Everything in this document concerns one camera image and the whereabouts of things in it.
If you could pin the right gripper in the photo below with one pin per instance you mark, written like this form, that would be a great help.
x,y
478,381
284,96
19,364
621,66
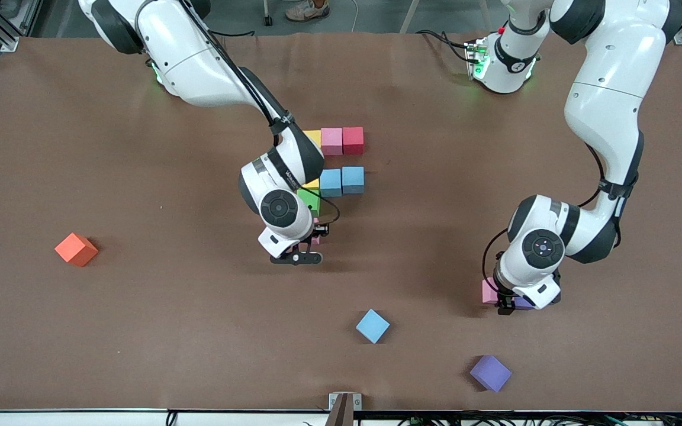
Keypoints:
x,y
321,230

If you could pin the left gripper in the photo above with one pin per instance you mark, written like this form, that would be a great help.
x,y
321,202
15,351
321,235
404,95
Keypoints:
x,y
504,302

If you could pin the pink foam block with slit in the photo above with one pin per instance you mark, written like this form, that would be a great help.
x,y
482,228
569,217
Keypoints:
x,y
316,239

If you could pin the purple foam block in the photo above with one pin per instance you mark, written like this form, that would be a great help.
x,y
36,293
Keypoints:
x,y
523,305
490,373

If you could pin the green foam block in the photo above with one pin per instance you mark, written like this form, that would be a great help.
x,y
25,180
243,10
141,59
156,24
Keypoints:
x,y
311,200

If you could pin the yellow foam block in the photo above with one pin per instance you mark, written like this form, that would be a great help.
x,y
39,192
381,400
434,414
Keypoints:
x,y
313,184
314,137

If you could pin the blue foam block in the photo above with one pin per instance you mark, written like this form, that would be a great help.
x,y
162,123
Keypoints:
x,y
353,180
330,183
372,326

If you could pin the red foam block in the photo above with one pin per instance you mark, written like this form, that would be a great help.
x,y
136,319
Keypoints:
x,y
353,141

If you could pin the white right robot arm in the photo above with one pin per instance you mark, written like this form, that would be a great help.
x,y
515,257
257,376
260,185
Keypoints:
x,y
199,71

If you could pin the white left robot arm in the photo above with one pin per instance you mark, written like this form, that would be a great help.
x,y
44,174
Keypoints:
x,y
607,89

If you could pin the brown table mat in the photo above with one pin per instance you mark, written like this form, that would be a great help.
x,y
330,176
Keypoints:
x,y
258,325

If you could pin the grey sneaker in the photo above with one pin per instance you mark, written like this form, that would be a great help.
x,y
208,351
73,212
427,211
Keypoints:
x,y
308,10

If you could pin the grey metal stand leg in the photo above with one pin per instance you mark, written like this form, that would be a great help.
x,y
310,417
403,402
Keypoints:
x,y
407,18

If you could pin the orange foam block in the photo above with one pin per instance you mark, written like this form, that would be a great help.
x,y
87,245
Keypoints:
x,y
76,249

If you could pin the metal bracket at table edge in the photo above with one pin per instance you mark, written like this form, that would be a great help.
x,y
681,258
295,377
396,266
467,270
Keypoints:
x,y
344,408

